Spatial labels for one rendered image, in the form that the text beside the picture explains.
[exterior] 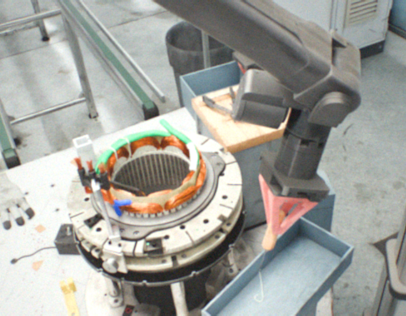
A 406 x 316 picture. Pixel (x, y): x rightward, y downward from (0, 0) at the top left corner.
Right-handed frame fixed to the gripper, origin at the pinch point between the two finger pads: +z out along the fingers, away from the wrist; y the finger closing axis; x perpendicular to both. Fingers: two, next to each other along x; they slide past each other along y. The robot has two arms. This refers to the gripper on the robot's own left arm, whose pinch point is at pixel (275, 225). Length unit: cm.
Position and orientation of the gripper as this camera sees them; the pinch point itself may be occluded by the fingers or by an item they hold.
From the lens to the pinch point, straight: 72.5
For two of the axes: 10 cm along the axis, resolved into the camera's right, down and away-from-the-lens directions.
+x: 9.6, 0.9, 2.7
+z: -2.1, 8.8, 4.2
